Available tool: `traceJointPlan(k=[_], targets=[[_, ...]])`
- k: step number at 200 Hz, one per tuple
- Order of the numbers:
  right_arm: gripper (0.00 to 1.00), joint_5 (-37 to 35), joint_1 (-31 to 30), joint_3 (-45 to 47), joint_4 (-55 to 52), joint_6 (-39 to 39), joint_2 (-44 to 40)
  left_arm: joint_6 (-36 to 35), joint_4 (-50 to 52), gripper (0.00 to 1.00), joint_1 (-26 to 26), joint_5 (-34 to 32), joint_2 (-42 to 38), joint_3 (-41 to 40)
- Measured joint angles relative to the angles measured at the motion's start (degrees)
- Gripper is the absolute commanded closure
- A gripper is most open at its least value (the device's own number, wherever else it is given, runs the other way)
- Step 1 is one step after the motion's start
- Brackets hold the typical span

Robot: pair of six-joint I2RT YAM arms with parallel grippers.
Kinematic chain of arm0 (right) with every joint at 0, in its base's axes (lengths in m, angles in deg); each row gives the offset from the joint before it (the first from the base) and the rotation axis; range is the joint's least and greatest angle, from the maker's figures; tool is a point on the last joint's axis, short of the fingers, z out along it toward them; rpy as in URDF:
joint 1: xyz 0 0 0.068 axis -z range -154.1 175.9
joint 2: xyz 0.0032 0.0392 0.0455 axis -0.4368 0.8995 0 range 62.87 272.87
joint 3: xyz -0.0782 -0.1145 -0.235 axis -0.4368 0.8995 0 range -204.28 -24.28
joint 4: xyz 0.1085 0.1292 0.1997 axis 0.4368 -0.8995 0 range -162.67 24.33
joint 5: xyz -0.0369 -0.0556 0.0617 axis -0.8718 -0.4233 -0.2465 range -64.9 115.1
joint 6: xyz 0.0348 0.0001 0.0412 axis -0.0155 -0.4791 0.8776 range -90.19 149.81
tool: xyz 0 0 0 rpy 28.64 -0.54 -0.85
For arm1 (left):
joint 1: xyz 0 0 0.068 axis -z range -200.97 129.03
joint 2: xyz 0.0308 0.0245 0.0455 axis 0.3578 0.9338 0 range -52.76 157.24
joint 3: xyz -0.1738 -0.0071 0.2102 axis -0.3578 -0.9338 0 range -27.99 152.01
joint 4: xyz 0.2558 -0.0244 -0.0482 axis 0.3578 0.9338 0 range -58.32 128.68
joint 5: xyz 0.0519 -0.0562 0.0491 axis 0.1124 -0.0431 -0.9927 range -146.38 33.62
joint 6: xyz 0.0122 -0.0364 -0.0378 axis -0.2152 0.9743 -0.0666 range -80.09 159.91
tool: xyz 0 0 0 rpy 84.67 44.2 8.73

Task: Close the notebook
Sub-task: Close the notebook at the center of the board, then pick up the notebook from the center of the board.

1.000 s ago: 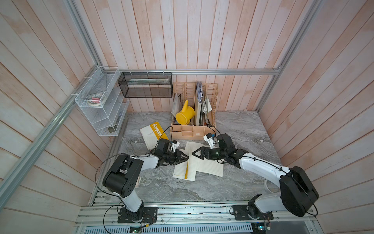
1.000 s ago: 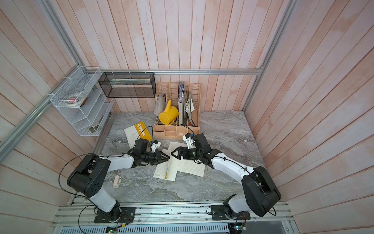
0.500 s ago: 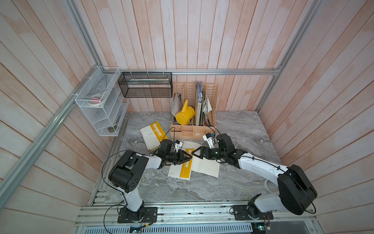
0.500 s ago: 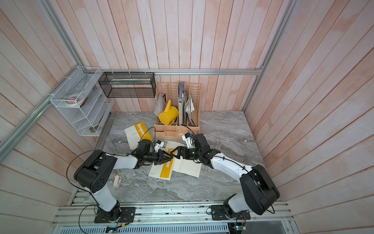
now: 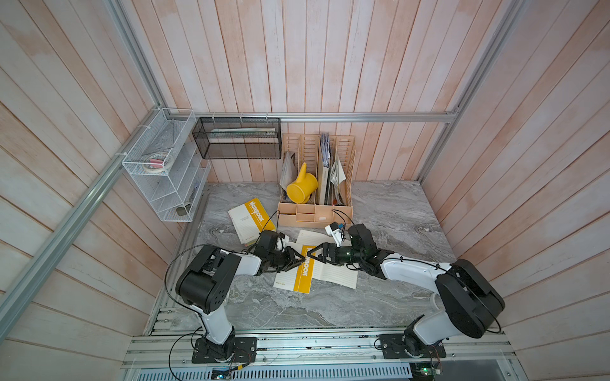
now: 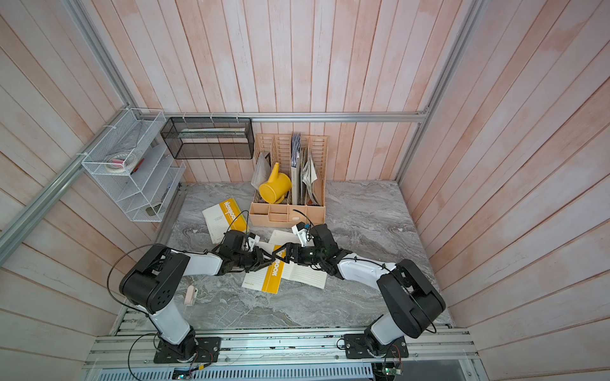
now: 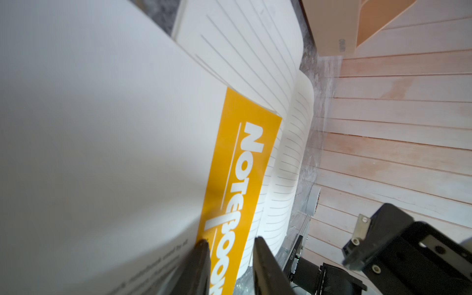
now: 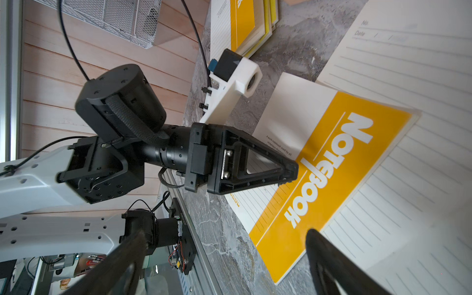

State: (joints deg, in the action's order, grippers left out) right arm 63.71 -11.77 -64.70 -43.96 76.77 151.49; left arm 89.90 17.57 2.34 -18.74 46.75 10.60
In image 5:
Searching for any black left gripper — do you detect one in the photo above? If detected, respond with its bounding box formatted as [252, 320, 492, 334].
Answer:
[268, 245, 306, 272]

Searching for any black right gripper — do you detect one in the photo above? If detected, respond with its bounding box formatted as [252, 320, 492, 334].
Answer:
[307, 244, 365, 266]

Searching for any cream notebook orange cover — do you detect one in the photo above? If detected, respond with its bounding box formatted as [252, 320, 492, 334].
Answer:
[273, 243, 315, 295]
[228, 198, 276, 245]

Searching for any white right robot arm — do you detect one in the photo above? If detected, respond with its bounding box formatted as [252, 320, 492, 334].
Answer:
[308, 224, 505, 357]

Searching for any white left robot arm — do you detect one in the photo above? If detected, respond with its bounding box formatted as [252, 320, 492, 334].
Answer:
[175, 230, 306, 345]

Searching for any yellow plastic watering can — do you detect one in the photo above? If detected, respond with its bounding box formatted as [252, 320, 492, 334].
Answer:
[286, 163, 319, 204]

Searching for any illustrated book in organizer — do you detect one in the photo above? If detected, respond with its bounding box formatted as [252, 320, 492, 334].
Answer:
[330, 155, 346, 206]

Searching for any peach plastic desk organizer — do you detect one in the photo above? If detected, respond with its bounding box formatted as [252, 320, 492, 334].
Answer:
[278, 133, 356, 229]

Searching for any grey folder in organizer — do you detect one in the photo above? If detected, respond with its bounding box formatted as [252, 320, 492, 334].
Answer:
[279, 152, 298, 191]

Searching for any grey-green book in organizer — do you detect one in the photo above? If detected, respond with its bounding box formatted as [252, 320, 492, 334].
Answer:
[318, 133, 331, 205]

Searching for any tape roll on shelf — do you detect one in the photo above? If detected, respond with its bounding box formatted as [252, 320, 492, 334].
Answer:
[142, 152, 173, 174]

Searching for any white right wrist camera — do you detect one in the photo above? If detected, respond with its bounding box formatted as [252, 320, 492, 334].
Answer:
[325, 222, 345, 247]

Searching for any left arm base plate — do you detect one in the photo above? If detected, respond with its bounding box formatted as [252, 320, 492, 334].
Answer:
[192, 337, 257, 364]

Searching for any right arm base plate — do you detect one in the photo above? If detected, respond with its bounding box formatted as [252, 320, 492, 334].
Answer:
[376, 333, 446, 360]

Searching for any black mesh wall basket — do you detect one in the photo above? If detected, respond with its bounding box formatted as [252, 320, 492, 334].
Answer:
[192, 117, 282, 160]

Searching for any white wire wall shelf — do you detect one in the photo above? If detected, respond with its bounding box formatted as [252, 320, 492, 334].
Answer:
[122, 108, 210, 222]

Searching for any aluminium frame rail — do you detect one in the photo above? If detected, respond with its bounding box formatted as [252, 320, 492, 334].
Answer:
[193, 112, 457, 123]

